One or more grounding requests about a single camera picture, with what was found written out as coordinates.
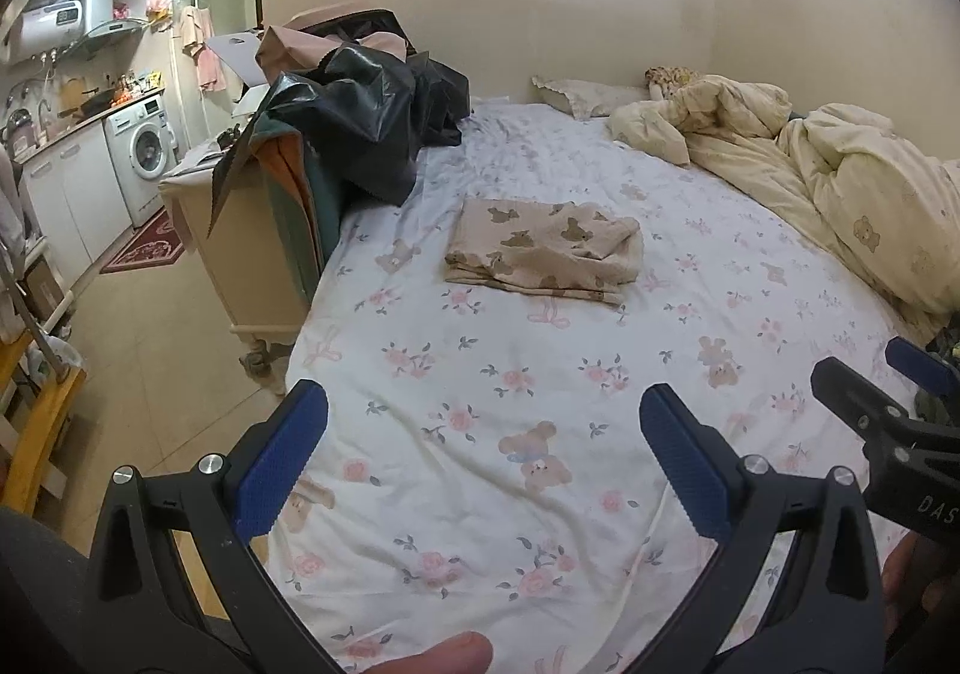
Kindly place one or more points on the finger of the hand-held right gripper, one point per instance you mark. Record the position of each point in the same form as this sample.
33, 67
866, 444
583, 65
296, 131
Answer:
926, 367
847, 389

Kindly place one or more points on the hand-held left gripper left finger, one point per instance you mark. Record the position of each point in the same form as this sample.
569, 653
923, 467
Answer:
277, 464

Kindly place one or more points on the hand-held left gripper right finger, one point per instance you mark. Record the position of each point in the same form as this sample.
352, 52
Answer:
686, 471

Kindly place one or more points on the beige bear print pants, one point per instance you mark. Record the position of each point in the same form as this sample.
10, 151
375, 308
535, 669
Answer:
540, 247

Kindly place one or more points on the person's right hand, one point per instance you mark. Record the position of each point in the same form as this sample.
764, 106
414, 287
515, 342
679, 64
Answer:
900, 569

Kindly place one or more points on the person's left hand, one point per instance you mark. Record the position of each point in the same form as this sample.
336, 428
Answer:
435, 655

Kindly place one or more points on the cream bear print duvet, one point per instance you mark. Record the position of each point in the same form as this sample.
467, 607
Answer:
862, 194

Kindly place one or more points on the cream wooden cabinet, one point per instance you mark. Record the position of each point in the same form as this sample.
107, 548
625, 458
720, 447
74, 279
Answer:
232, 269

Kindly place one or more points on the floral bear print bed sheet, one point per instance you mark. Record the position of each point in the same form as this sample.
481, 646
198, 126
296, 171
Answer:
487, 374

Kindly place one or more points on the yellow wooden chair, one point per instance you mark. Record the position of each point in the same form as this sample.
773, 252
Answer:
37, 434

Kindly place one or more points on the red patterned rug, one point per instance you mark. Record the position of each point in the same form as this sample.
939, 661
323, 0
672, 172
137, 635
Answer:
146, 247

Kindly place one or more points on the green and orange cloth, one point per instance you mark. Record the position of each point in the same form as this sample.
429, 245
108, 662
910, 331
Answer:
300, 209

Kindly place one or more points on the person's dark clothing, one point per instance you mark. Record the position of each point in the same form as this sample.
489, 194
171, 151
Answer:
37, 584

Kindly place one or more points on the cardboard box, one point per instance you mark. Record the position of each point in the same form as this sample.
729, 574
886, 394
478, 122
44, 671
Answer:
41, 292

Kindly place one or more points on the white kitchen cabinet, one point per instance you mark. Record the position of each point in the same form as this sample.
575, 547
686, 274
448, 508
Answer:
82, 194

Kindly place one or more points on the white washing machine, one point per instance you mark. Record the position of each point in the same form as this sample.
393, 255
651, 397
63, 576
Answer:
142, 149

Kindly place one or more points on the black shiny cloth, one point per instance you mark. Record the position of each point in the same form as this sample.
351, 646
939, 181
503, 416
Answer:
360, 119

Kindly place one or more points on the yellow patterned pillow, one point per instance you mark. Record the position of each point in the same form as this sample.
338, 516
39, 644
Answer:
675, 78

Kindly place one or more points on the white lace-edged pillow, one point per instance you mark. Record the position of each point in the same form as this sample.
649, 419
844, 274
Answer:
592, 97

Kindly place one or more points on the black wok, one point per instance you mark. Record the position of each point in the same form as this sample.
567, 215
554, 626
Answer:
94, 98

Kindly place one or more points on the white plastic board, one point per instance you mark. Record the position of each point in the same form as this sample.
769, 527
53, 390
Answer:
240, 56

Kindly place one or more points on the pink beige cloth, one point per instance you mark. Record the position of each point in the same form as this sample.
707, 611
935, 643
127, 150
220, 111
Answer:
289, 48

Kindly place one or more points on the pink hanging towel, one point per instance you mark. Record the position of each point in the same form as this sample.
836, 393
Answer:
202, 48

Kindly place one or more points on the glass range hood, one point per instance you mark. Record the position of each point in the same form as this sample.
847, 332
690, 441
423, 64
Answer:
112, 33

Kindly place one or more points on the white water heater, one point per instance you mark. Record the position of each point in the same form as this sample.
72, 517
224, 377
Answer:
64, 18

